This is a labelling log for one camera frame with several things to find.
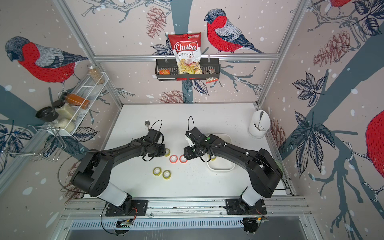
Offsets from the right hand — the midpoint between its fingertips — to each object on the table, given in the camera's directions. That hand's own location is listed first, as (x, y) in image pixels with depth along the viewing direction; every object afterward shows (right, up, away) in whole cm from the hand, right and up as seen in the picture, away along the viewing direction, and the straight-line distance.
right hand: (187, 153), depth 83 cm
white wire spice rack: (-53, +22, -16) cm, 60 cm away
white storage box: (+20, -7, +4) cm, 22 cm away
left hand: (-14, 0, +9) cm, 16 cm away
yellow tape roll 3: (-12, -12, +1) cm, 17 cm away
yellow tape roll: (-13, -1, +6) cm, 14 cm away
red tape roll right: (-3, -6, +7) cm, 10 cm away
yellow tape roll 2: (-18, -11, +2) cm, 21 cm away
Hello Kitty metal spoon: (-32, +16, +25) cm, 43 cm away
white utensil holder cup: (+47, +16, +14) cm, 52 cm away
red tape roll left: (-9, -5, +7) cm, 13 cm away
